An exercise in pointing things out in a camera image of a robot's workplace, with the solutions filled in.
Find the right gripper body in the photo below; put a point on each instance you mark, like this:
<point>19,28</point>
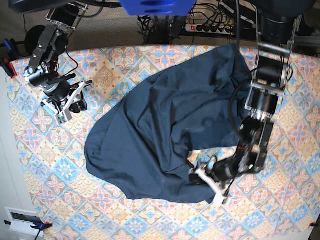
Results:
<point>64,99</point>

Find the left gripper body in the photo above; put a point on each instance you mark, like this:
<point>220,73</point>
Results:
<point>219,175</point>

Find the dark blue t-shirt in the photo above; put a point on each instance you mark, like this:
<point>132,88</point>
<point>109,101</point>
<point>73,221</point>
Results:
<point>142,144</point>

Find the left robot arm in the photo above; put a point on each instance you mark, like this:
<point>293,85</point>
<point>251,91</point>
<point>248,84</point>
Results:
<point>276,22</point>

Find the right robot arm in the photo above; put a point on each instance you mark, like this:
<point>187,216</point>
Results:
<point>53,42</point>

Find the blue clamp back left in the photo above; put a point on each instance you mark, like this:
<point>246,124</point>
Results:
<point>12,55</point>

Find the blue clamp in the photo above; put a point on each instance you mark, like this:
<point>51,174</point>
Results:
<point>12,55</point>
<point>37,226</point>

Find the colourful patterned tablecloth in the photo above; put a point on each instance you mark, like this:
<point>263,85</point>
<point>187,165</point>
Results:
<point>284,199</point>

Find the blue clamp front left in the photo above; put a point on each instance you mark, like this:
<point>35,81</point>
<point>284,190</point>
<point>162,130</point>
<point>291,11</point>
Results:
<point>37,226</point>

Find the white power strip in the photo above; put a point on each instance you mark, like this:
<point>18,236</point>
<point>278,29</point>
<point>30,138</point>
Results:
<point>217,28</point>

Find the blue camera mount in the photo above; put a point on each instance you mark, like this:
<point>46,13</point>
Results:
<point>157,7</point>

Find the white wall outlet box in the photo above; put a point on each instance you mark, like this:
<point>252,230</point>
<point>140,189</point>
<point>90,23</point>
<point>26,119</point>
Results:
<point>22,215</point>

